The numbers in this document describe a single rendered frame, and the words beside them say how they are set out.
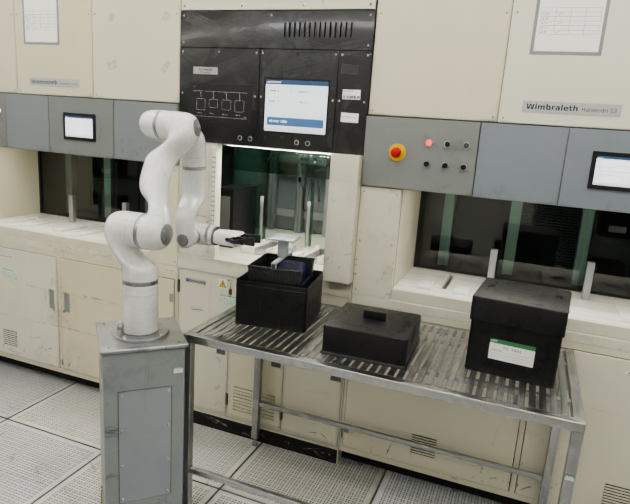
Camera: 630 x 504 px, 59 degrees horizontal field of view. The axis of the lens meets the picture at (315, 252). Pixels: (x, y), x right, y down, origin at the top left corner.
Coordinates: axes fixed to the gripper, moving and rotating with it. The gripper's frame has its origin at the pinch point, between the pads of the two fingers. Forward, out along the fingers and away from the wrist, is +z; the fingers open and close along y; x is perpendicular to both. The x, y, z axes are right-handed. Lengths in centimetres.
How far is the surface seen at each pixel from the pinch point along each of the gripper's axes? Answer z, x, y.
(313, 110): 14, 51, -28
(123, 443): -25, -64, 50
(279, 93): -2, 57, -30
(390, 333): 58, -20, 27
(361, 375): 51, -31, 39
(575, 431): 112, -33, 48
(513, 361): 97, -24, 26
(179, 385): -11, -45, 39
